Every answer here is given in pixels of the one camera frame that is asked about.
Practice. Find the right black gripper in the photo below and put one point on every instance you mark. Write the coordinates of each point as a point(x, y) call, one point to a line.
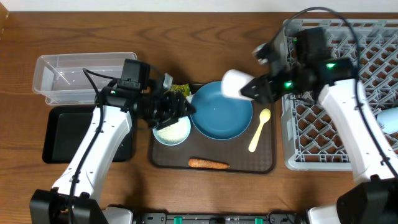
point(267, 83)

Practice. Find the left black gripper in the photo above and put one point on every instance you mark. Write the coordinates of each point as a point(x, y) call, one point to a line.
point(170, 117)

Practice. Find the yellow plastic spoon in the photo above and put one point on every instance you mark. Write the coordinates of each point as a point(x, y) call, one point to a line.
point(264, 117)

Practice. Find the pink cup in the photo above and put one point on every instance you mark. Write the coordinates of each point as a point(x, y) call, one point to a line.
point(232, 82)

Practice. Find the dark blue plate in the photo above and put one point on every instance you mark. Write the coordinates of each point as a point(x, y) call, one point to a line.
point(218, 117)

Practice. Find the light blue cup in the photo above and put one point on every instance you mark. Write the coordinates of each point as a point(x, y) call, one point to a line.
point(387, 120)

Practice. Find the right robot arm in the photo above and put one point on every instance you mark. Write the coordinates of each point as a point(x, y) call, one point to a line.
point(340, 93)

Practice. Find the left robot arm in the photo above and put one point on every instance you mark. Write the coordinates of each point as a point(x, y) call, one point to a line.
point(75, 196)

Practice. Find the grey dishwasher rack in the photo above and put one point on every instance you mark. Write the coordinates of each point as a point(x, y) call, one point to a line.
point(310, 140)

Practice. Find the crumpled white tissue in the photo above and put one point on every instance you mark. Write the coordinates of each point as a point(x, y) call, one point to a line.
point(189, 98)

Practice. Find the yellow green snack wrapper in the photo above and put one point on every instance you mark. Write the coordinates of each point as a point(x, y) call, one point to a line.
point(184, 89)

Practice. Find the light blue rice bowl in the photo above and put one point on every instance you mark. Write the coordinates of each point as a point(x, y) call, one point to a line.
point(174, 134)

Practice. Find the orange carrot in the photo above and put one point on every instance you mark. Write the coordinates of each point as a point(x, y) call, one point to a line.
point(207, 164)

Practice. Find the brown serving tray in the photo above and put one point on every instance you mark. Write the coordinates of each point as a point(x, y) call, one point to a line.
point(233, 152)

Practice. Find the black plastic tray bin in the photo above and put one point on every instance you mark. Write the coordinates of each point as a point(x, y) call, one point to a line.
point(66, 128)

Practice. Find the clear plastic bin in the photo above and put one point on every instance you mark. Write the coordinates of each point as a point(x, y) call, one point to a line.
point(60, 78)

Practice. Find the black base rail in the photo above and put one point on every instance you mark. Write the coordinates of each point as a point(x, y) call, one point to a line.
point(202, 219)

